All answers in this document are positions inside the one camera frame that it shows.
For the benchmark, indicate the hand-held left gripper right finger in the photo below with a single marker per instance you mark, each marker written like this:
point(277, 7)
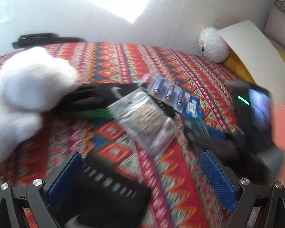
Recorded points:
point(218, 182)

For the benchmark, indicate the round white plush bird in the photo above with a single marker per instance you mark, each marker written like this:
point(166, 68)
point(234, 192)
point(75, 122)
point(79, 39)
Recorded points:
point(215, 46)

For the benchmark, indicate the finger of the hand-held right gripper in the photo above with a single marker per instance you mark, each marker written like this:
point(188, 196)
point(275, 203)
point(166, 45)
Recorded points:
point(218, 135)

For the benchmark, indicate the red patterned blanket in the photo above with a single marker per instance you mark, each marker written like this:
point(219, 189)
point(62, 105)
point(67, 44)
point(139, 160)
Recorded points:
point(109, 59)

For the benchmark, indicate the white plush bear toy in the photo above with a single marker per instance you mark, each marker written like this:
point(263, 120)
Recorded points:
point(26, 87)

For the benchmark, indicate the beige sofa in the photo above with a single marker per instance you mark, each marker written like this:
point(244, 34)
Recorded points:
point(277, 28)

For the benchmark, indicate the clear plastic bag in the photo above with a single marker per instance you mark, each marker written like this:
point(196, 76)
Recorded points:
point(142, 116)

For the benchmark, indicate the battery blister pack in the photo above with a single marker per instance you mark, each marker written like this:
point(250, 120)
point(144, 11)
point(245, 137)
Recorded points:
point(175, 97)

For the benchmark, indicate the long black tool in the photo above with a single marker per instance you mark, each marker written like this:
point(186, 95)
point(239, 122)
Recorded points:
point(38, 39)

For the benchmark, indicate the cream cardboard box lid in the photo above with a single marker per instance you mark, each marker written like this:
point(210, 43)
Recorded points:
point(256, 52)

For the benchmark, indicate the yellow cloth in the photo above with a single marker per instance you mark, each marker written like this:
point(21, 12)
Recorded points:
point(237, 66)

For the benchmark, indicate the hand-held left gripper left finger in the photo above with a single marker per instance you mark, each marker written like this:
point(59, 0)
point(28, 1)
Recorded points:
point(61, 182)

